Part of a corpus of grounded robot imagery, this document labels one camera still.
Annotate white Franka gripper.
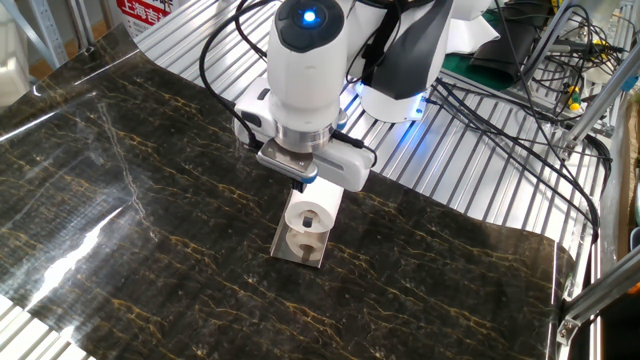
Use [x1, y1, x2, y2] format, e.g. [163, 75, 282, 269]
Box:
[232, 75, 378, 194]

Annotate red white sign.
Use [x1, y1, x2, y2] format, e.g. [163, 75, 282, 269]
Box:
[115, 0, 174, 36]

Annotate white paper sheet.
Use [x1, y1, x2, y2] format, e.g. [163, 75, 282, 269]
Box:
[444, 14, 501, 56]

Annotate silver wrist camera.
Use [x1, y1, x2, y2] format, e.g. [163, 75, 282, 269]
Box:
[256, 138, 320, 185]

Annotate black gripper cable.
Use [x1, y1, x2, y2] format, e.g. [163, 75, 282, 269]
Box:
[332, 130, 379, 166]

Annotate black camera cable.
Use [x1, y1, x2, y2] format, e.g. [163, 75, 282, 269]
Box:
[198, 0, 281, 153]

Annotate white paper roll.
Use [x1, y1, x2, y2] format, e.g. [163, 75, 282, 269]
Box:
[284, 177, 346, 235]

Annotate black bag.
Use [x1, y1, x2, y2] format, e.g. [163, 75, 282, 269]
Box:
[469, 4, 551, 84]

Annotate tangled black cables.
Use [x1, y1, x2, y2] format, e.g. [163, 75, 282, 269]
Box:
[492, 0, 629, 124]

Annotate aluminium frame beam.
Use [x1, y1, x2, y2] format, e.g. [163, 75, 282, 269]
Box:
[557, 47, 640, 161]
[517, 0, 586, 91]
[554, 244, 640, 346]

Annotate black cable bundle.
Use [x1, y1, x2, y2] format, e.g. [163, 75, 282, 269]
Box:
[424, 74, 614, 246]

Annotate white box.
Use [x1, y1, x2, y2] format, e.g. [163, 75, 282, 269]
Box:
[0, 9, 31, 109]

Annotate yellow green screwdriver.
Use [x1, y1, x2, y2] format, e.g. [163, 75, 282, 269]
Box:
[564, 82, 584, 112]

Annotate grey slotted metal rack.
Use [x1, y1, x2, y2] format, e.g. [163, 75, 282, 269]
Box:
[0, 0, 96, 71]

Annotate black gold marble mat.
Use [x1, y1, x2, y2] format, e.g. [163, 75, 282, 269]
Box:
[0, 22, 576, 360]

